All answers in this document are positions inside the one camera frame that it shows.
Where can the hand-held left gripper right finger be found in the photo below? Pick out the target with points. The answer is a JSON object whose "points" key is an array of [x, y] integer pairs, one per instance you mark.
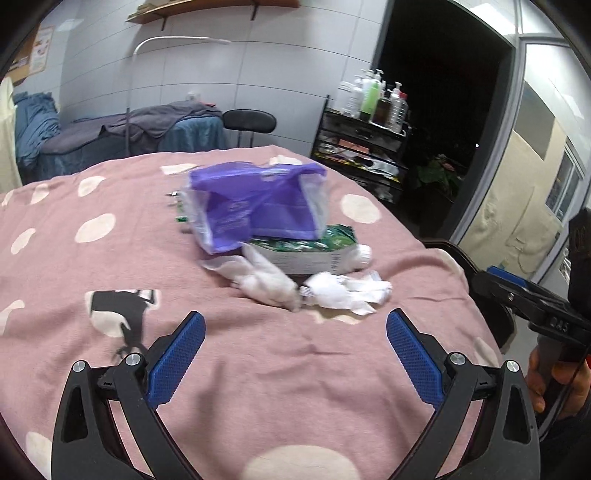
{"points": [[415, 360]]}

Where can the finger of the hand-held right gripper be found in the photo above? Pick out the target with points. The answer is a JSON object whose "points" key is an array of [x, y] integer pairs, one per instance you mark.
{"points": [[505, 273], [498, 288]]}

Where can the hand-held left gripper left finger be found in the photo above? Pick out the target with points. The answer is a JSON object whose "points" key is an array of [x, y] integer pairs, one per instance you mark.
{"points": [[178, 360]]}

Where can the black trash bin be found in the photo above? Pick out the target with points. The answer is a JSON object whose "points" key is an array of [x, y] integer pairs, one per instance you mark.
{"points": [[455, 253]]}

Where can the white tissue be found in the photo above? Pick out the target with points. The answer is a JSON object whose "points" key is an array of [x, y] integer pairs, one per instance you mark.
{"points": [[268, 281], [332, 290]]}

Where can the purple plastic bag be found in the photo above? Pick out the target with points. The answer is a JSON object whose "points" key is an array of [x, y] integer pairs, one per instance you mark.
{"points": [[240, 198]]}

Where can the person's right forearm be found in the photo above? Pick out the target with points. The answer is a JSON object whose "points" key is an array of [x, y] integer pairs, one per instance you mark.
{"points": [[568, 438]]}

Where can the person's right hand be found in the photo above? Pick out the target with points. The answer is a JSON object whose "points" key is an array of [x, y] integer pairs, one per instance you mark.
{"points": [[535, 378]]}

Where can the pink polka-dot blanket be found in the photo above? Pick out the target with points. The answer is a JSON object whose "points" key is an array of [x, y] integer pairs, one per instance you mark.
{"points": [[277, 369]]}

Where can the potted plant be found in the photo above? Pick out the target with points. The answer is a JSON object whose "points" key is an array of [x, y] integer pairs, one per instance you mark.
{"points": [[436, 175]]}

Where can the glass sliding door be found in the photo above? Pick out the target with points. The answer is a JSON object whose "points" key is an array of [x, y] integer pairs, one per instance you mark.
{"points": [[549, 138]]}

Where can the black mesh trolley cart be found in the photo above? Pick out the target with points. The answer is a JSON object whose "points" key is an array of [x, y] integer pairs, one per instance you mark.
{"points": [[364, 154]]}

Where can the clear pump bottle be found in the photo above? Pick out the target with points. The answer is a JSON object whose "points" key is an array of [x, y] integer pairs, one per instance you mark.
{"points": [[398, 113]]}

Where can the dark brown bottle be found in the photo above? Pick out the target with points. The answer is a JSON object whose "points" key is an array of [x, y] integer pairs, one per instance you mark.
{"points": [[382, 108]]}

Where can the green pump bottle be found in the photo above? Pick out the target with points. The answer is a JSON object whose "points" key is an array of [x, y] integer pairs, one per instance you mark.
{"points": [[371, 99]]}

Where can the massage bed teal skirt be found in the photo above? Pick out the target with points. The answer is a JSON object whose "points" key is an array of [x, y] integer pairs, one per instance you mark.
{"points": [[198, 134]]}

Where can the white pump bottle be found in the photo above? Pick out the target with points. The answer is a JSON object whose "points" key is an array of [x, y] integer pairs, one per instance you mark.
{"points": [[364, 92]]}

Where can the plain white bottle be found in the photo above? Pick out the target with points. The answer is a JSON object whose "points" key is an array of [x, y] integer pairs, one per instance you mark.
{"points": [[347, 99]]}

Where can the grey blanket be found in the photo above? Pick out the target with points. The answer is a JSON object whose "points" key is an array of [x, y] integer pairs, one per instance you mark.
{"points": [[147, 122]]}

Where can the black round stool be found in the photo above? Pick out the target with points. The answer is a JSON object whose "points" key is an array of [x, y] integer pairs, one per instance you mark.
{"points": [[249, 121]]}

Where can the small white jar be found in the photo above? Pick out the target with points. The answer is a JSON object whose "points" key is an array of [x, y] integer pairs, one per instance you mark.
{"points": [[192, 97]]}

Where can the white arc floor lamp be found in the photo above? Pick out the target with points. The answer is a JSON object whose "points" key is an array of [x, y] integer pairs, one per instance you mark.
{"points": [[128, 92]]}

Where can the blue bedding pile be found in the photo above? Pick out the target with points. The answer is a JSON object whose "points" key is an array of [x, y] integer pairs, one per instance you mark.
{"points": [[34, 124]]}

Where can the cream towel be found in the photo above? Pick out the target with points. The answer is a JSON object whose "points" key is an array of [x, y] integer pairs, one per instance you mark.
{"points": [[8, 138]]}

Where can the dark grey door frame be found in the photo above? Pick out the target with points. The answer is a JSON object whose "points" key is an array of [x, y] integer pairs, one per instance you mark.
{"points": [[512, 92]]}

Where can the wooden wall cabinet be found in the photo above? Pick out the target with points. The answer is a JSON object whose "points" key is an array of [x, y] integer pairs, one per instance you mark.
{"points": [[21, 69]]}

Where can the wall poster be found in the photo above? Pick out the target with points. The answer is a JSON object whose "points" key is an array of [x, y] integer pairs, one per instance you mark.
{"points": [[41, 48]]}

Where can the wooden wall shelf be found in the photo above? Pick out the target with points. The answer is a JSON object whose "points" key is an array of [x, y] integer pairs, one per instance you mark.
{"points": [[207, 7]]}

